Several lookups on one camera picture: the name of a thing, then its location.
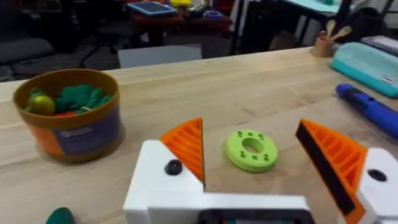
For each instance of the grey flat box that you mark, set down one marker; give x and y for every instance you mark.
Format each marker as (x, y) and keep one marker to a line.
(382, 43)

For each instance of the dark red side table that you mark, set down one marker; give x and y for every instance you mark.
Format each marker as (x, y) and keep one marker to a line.
(180, 21)

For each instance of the small blue bowl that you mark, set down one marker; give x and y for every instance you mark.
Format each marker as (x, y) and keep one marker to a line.
(213, 15)

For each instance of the blue electric screwdriver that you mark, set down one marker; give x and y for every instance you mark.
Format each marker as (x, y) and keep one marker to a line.
(373, 109)

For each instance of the wooden fork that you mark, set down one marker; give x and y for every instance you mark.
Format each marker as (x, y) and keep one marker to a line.
(342, 32)

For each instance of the green toy vegetable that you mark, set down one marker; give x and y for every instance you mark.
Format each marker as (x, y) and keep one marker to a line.
(60, 216)

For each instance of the green disc with holes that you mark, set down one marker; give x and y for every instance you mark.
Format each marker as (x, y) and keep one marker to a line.
(264, 161)

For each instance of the left gripper white and orange left finger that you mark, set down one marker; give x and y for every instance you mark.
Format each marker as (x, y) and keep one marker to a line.
(155, 174)

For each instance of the grey chair back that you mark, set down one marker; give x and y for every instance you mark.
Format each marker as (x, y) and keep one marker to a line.
(158, 56)

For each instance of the small wooden cup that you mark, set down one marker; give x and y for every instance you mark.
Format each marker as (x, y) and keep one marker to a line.
(322, 49)

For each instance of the blue-rimmed tray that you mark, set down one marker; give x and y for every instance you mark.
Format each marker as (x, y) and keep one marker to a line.
(151, 7)

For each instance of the teal plastic case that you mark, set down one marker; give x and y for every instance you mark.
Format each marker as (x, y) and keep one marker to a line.
(363, 67)

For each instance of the brown tub with toys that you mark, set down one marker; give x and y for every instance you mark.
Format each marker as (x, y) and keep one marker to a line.
(73, 124)

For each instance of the left gripper white and orange right finger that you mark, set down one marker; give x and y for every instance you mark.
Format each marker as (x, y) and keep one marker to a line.
(339, 155)

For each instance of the black office chair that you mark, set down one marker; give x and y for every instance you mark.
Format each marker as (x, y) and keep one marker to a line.
(363, 23)

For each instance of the grey sofa cushion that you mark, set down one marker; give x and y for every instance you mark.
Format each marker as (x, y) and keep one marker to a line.
(23, 49)

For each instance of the wooden spoon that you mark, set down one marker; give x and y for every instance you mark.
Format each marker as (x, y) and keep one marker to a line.
(330, 26)

